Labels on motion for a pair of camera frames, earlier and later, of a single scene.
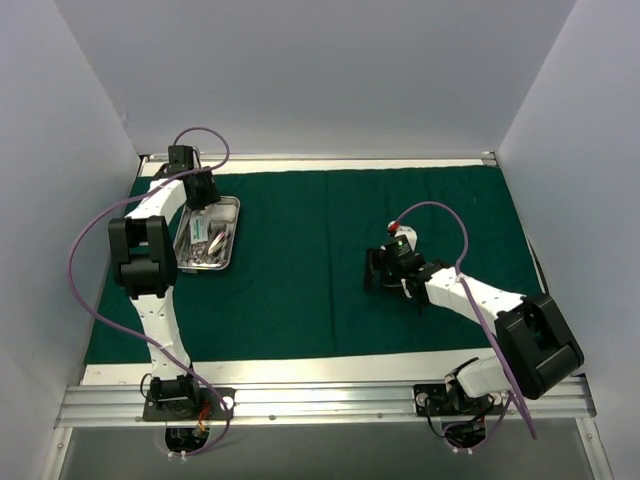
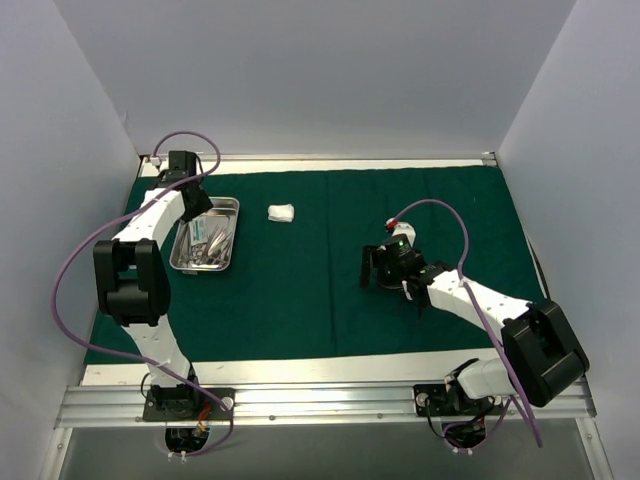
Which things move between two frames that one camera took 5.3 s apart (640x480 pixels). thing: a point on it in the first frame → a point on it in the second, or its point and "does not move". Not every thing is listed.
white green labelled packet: x=199 y=228 does not move
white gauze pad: x=224 y=212 → x=281 y=213
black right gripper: x=376 y=267 does not move
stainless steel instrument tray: x=205 y=238 does not move
